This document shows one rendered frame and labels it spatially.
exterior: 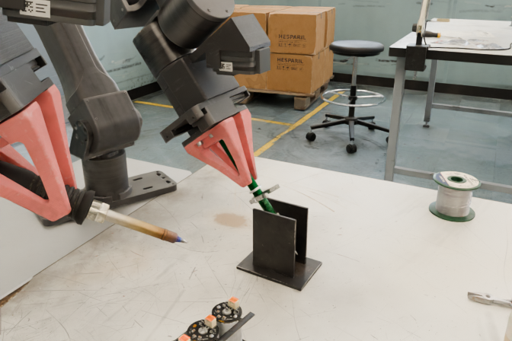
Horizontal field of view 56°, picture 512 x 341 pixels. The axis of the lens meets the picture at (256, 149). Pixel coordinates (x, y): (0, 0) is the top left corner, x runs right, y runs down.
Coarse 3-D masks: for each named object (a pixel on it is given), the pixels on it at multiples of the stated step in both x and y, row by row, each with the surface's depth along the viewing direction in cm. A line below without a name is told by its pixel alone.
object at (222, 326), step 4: (228, 308) 39; (224, 312) 39; (228, 312) 39; (236, 320) 38; (220, 324) 38; (224, 324) 38; (228, 324) 38; (232, 324) 38; (220, 328) 38; (224, 328) 38; (228, 328) 38; (240, 328) 39; (220, 332) 39; (224, 332) 38; (236, 332) 39; (240, 332) 39; (232, 336) 39; (236, 336) 39; (240, 336) 40; (228, 340) 39; (232, 340) 39; (236, 340) 39; (240, 340) 40
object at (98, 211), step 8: (96, 200) 33; (96, 208) 33; (104, 208) 33; (88, 216) 33; (96, 216) 33; (104, 216) 33; (112, 216) 33; (120, 216) 33; (128, 216) 34; (120, 224) 34; (128, 224) 34; (136, 224) 34; (144, 224) 34; (144, 232) 34; (152, 232) 34; (160, 232) 34; (168, 232) 34; (168, 240) 34; (176, 240) 35
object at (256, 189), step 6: (222, 144) 54; (228, 150) 53; (228, 156) 54; (234, 162) 54; (252, 180) 54; (252, 186) 53; (258, 186) 53; (252, 192) 53; (258, 192) 53; (264, 198) 54; (264, 204) 53; (264, 210) 54; (270, 210) 53
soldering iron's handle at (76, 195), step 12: (0, 168) 31; (12, 168) 31; (24, 168) 32; (24, 180) 31; (36, 180) 32; (36, 192) 31; (72, 192) 32; (84, 192) 33; (72, 204) 32; (84, 204) 32; (72, 216) 32; (84, 216) 32
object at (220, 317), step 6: (216, 306) 40; (222, 306) 40; (228, 306) 40; (216, 312) 39; (234, 312) 39; (240, 312) 39; (216, 318) 38; (222, 318) 38; (228, 318) 38; (234, 318) 38
